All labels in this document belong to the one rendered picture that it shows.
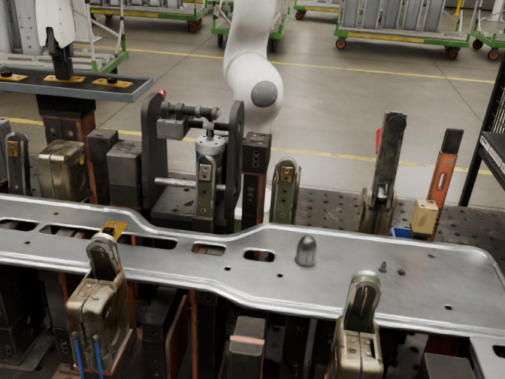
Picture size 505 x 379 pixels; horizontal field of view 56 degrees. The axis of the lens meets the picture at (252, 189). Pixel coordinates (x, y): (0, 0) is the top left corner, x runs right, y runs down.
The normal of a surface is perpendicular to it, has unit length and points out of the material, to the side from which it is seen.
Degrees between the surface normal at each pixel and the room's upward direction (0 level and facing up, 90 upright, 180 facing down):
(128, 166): 90
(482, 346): 0
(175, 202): 0
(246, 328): 0
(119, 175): 90
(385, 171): 81
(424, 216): 90
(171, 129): 90
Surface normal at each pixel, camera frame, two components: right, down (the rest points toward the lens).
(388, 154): -0.13, 0.33
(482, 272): 0.05, -0.88
